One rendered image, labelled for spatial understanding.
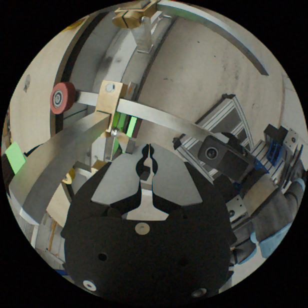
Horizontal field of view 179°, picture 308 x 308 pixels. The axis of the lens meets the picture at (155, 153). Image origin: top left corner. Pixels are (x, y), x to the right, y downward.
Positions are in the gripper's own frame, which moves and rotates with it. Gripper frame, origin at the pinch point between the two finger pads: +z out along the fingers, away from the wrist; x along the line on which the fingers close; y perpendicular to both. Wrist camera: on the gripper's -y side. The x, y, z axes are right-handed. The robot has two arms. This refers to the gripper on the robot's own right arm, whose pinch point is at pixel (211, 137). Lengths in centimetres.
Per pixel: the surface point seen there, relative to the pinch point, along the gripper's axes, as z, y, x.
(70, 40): -7.7, -45.8, 16.7
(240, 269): -132, 259, -170
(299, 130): 17, 226, 117
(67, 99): -8.2, -37.7, 0.0
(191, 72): 83, 6, 42
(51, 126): -6.8, -45.6, -8.6
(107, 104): -4.7, -28.4, -0.2
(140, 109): -3.7, -21.0, 0.4
